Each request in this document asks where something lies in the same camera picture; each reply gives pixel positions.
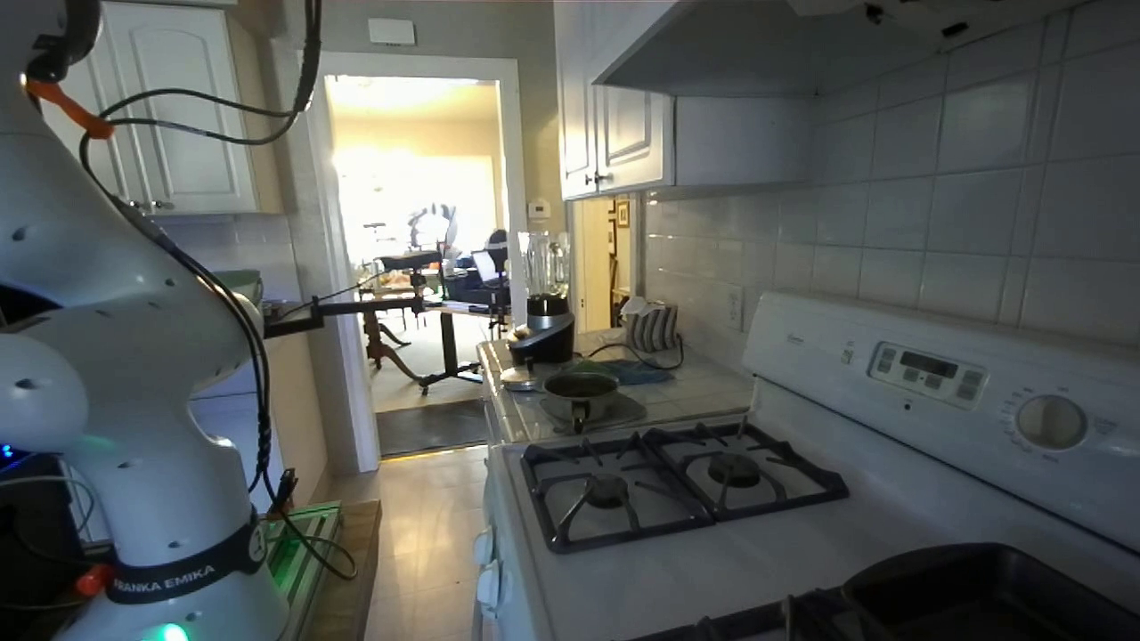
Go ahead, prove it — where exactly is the camera on mount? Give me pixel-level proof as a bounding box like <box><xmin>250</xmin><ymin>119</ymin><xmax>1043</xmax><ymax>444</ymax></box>
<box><xmin>262</xmin><ymin>298</ymin><xmax>328</xmax><ymax>341</ymax></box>

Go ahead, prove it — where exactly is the striped toaster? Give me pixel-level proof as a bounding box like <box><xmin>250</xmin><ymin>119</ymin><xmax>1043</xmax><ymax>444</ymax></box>
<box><xmin>622</xmin><ymin>297</ymin><xmax>683</xmax><ymax>353</ymax></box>

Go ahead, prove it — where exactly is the white range hood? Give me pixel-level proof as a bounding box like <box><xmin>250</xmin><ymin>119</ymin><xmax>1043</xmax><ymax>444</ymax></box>
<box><xmin>591</xmin><ymin>0</ymin><xmax>1140</xmax><ymax>100</ymax></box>

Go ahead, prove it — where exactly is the dark door mat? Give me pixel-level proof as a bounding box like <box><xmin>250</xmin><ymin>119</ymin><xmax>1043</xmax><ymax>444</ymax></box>
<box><xmin>375</xmin><ymin>398</ymin><xmax>490</xmax><ymax>459</ymax></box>

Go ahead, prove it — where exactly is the black cable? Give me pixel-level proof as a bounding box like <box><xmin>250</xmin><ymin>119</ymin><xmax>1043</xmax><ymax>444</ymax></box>
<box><xmin>586</xmin><ymin>335</ymin><xmax>686</xmax><ymax>372</ymax></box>

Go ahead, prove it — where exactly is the blue cloth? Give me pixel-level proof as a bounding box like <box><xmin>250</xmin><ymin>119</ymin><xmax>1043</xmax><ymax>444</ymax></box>
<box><xmin>570</xmin><ymin>357</ymin><xmax>675</xmax><ymax>386</ymax></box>

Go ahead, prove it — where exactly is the black desk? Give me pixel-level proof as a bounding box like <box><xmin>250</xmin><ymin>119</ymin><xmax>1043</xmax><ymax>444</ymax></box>
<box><xmin>417</xmin><ymin>258</ymin><xmax>514</xmax><ymax>396</ymax></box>

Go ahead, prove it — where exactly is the black baking pan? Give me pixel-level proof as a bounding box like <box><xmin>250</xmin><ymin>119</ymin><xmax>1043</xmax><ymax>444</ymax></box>
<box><xmin>841</xmin><ymin>542</ymin><xmax>1140</xmax><ymax>641</ymax></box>

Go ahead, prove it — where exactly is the white gas stove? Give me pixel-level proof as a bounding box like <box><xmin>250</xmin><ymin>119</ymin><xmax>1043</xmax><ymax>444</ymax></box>
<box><xmin>471</xmin><ymin>290</ymin><xmax>1140</xmax><ymax>641</ymax></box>

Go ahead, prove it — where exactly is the black stove burner grate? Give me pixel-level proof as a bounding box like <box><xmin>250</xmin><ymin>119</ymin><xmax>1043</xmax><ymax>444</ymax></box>
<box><xmin>520</xmin><ymin>434</ymin><xmax>716</xmax><ymax>555</ymax></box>
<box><xmin>642</xmin><ymin>421</ymin><xmax>850</xmax><ymax>523</ymax></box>

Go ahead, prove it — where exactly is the black blender with glass jar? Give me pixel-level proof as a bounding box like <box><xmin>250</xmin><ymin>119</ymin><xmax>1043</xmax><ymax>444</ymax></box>
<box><xmin>507</xmin><ymin>231</ymin><xmax>577</xmax><ymax>365</ymax></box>

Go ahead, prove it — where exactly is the pale green bowl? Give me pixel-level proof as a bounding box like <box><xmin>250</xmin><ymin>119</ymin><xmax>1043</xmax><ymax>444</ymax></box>
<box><xmin>212</xmin><ymin>270</ymin><xmax>266</xmax><ymax>309</ymax></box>

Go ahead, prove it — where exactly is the black control box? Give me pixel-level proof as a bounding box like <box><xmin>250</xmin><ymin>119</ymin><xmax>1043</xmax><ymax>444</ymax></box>
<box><xmin>0</xmin><ymin>443</ymin><xmax>94</xmax><ymax>617</ymax></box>

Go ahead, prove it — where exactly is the white round stove knob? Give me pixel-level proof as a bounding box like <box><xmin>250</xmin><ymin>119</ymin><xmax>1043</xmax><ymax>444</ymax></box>
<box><xmin>1015</xmin><ymin>394</ymin><xmax>1089</xmax><ymax>451</ymax></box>

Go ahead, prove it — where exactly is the white wall box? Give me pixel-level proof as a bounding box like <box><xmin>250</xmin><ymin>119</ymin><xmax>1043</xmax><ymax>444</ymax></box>
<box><xmin>367</xmin><ymin>17</ymin><xmax>418</xmax><ymax>47</ymax></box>

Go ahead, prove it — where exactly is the dark metal saucepan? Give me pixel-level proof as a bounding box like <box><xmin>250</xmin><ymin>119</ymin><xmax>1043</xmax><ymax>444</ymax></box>
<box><xmin>541</xmin><ymin>370</ymin><xmax>621</xmax><ymax>435</ymax></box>

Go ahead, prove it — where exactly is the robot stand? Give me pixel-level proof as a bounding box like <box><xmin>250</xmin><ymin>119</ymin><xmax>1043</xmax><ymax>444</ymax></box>
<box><xmin>264</xmin><ymin>499</ymin><xmax>384</xmax><ymax>641</ymax></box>

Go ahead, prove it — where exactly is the white wall cabinet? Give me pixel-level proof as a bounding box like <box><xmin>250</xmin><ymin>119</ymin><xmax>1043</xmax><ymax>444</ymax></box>
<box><xmin>40</xmin><ymin>0</ymin><xmax>284</xmax><ymax>216</ymax></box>
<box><xmin>552</xmin><ymin>0</ymin><xmax>813</xmax><ymax>202</ymax></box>

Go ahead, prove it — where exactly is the wooden table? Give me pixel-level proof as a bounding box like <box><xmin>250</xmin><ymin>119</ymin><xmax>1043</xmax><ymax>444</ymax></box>
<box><xmin>354</xmin><ymin>267</ymin><xmax>428</xmax><ymax>385</ymax></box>

